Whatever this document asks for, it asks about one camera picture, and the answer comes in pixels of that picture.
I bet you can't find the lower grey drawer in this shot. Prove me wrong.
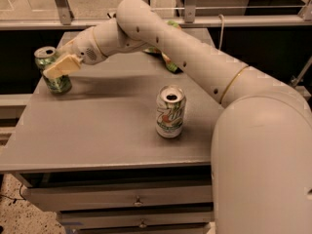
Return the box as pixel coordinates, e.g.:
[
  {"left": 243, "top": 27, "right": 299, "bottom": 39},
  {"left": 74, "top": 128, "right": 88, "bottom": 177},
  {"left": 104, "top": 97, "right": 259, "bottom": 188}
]
[{"left": 58, "top": 208, "right": 214, "bottom": 229}]

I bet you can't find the white cable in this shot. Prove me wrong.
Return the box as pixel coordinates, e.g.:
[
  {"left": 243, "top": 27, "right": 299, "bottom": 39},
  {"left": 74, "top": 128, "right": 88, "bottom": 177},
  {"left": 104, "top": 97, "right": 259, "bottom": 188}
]
[{"left": 216, "top": 14, "right": 226, "bottom": 52}]

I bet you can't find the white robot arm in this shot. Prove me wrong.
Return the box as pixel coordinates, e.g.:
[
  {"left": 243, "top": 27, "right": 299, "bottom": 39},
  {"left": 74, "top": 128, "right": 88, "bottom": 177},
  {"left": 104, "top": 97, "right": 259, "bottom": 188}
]
[{"left": 44, "top": 0, "right": 312, "bottom": 234}]

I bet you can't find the green chip bag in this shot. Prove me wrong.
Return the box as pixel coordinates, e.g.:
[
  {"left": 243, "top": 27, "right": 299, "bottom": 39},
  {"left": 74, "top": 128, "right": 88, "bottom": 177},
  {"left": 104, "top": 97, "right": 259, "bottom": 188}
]
[{"left": 142, "top": 19, "right": 183, "bottom": 74}]

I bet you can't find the grey drawer cabinet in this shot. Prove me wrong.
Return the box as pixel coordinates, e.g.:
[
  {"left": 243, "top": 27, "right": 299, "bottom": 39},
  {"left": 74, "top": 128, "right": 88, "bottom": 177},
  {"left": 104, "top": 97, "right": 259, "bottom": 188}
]
[{"left": 0, "top": 28, "right": 225, "bottom": 234}]

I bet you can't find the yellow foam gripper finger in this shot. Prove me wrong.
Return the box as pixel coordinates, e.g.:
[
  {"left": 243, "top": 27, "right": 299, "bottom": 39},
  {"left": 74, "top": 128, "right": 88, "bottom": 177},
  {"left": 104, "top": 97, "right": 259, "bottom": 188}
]
[
  {"left": 43, "top": 54, "right": 82, "bottom": 79},
  {"left": 57, "top": 40, "right": 74, "bottom": 55}
]

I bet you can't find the black floor cable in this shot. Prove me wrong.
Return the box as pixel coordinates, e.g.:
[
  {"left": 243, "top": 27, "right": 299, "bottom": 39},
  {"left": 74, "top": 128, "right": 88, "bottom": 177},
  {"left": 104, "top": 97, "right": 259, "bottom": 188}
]
[{"left": 0, "top": 182, "right": 26, "bottom": 203}]

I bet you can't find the green soda can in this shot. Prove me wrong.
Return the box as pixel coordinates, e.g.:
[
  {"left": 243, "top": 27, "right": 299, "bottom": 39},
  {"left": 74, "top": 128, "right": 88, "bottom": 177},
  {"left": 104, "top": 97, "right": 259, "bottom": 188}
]
[{"left": 34, "top": 46, "right": 72, "bottom": 95}]

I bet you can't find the metal railing frame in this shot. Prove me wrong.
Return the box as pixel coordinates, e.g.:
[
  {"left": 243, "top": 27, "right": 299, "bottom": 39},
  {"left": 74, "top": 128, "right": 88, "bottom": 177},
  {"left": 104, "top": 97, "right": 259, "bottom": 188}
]
[{"left": 0, "top": 0, "right": 312, "bottom": 30}]

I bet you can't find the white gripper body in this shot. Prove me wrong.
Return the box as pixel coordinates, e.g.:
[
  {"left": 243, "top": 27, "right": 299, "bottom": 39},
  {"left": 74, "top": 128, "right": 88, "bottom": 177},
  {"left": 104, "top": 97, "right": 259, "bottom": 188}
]
[{"left": 64, "top": 27, "right": 107, "bottom": 65}]

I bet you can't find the white 7up can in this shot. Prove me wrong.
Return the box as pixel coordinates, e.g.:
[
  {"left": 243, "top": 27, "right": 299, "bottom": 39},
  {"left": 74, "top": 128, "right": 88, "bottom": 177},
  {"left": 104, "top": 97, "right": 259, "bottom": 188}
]
[{"left": 156, "top": 85, "right": 186, "bottom": 138}]

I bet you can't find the upper grey drawer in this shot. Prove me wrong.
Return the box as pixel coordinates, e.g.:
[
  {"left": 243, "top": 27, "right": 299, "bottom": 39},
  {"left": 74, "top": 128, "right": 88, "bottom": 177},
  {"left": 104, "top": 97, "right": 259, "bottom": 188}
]
[{"left": 23, "top": 180, "right": 213, "bottom": 212}]

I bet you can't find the grey drawer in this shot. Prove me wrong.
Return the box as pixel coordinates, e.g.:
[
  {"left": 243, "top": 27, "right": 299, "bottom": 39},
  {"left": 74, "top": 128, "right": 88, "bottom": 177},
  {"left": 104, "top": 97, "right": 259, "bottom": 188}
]
[
  {"left": 23, "top": 180, "right": 213, "bottom": 212},
  {"left": 58, "top": 208, "right": 214, "bottom": 229}
]

